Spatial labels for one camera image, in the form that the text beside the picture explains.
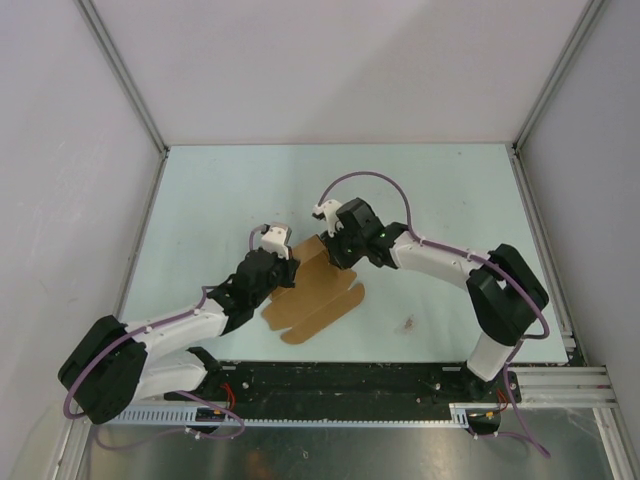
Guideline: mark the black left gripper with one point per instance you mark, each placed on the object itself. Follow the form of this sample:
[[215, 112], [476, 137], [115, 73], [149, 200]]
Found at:
[[290, 267]]

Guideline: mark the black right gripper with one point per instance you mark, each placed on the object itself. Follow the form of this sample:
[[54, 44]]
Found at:
[[337, 259]]

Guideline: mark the brown cardboard box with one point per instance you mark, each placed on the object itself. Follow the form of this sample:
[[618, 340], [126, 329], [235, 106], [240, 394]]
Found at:
[[322, 294]]

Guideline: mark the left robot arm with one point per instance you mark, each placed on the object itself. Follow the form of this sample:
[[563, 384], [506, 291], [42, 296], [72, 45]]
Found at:
[[116, 364]]

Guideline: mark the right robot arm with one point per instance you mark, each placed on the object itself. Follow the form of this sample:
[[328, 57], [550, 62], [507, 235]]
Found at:
[[505, 294]]

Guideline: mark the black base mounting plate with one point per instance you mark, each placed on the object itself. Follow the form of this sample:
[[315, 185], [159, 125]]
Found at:
[[350, 391]]

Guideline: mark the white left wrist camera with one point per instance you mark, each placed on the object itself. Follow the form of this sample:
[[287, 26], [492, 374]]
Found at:
[[275, 239]]

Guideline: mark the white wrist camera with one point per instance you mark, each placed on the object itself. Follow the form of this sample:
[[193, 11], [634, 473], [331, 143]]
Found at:
[[275, 239], [328, 211]]

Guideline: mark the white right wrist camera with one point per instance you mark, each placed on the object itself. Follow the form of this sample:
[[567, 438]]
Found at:
[[328, 211]]

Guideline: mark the grey slotted cable duct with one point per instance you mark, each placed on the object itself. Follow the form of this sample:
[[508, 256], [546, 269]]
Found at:
[[192, 415]]

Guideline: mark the aluminium frame rail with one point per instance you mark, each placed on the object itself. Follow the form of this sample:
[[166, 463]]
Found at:
[[572, 384]]

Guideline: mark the right aluminium corner post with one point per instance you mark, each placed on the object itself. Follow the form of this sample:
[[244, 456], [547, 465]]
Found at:
[[580, 33]]

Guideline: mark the aluminium corner post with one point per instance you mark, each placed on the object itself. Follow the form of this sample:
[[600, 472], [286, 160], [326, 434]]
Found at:
[[580, 33], [107, 46]]

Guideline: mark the left aluminium corner post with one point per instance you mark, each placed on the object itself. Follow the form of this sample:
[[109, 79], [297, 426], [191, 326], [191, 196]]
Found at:
[[107, 46]]

